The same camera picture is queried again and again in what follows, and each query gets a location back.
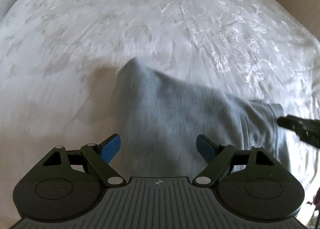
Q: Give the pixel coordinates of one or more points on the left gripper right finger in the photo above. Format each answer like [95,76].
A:
[249,183]

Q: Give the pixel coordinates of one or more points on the white embroidered bedspread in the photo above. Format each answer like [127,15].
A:
[60,60]

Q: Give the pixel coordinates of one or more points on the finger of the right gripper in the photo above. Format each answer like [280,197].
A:
[306,129]

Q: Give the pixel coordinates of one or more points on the grey sweatpants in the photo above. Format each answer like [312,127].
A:
[159,119]

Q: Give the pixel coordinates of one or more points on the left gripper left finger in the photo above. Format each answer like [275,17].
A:
[65,184]

